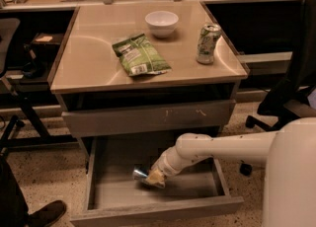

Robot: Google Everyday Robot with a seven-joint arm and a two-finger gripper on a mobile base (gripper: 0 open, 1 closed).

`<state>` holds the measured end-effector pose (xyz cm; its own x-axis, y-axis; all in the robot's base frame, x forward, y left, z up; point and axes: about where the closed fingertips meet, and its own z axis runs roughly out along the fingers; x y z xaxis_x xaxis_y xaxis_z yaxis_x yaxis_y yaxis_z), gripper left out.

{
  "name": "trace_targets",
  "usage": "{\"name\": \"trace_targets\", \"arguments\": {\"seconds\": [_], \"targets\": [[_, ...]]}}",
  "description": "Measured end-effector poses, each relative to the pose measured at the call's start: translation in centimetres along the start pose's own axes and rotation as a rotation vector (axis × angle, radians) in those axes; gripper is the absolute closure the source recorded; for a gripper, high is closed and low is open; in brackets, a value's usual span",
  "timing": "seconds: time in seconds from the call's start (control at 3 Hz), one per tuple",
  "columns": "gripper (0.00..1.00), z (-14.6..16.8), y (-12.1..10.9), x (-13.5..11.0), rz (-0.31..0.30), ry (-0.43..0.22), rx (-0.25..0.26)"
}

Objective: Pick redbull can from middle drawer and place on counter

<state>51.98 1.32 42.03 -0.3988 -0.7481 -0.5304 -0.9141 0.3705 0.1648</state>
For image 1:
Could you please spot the silver blue redbull can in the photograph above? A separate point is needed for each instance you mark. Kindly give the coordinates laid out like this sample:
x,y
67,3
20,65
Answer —
x,y
140,175

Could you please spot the open grey middle drawer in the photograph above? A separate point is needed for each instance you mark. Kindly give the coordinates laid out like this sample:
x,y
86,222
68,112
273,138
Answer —
x,y
116,199

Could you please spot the black box on shelf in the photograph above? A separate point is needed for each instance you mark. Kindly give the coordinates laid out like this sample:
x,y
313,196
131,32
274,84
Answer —
x,y
45,46

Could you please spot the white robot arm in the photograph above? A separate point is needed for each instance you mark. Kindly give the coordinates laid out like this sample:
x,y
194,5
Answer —
x,y
289,156

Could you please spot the green white soda can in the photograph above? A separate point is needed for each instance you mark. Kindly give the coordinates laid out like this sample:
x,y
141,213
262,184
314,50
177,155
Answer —
x,y
208,38

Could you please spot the grey drawer cabinet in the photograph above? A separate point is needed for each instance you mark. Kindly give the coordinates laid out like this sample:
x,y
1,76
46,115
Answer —
x,y
89,75

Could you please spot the brown shoe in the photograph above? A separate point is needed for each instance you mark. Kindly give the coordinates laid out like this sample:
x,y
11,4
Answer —
x,y
47,215

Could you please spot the green chip bag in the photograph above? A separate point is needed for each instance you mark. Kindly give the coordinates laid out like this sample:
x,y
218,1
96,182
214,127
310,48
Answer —
x,y
138,56

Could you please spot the white ceramic bowl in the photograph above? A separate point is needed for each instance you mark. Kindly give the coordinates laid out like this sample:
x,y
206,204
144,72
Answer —
x,y
161,24

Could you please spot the black office chair right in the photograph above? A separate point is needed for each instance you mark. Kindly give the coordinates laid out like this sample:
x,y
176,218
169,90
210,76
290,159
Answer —
x,y
288,100

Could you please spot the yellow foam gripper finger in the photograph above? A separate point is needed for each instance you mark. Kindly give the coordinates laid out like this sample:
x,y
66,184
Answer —
x,y
156,178

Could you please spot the closed grey top drawer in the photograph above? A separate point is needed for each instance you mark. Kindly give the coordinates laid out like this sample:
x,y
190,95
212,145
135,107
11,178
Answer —
x,y
148,118

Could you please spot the dark trouser leg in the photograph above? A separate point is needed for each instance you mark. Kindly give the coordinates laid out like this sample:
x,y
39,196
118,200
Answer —
x,y
13,207

